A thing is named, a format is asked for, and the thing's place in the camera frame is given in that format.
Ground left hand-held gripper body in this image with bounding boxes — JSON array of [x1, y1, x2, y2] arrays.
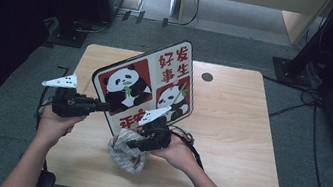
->
[[37, 69, 101, 123]]

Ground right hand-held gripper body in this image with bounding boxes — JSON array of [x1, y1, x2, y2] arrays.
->
[[133, 102, 177, 156]]

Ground grey knitted cloth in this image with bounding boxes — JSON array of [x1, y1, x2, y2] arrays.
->
[[103, 124, 154, 177]]

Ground person's right hand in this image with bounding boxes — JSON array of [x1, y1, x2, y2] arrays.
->
[[147, 131, 203, 175]]

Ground person's left hand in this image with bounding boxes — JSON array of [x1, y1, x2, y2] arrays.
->
[[34, 104, 89, 154]]

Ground black angled floor tape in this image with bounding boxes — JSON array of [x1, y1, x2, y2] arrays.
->
[[54, 65, 71, 87]]

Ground black floor stand base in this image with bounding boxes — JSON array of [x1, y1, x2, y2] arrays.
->
[[48, 21, 91, 50]]

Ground dark round table grommet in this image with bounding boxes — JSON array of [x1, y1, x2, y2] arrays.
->
[[200, 71, 215, 84]]

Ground black metal stand with base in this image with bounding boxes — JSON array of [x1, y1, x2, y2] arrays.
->
[[269, 0, 333, 92]]

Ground right hand-held gripper black cable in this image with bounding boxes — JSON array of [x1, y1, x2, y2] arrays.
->
[[161, 124, 211, 171]]

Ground pale floor cable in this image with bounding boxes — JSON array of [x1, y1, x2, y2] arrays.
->
[[72, 16, 112, 38]]

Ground thin black hanging cable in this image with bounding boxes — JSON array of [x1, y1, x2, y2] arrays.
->
[[178, 0, 203, 30]]

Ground black floor cable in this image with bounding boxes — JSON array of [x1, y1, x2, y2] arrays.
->
[[245, 73, 333, 187]]

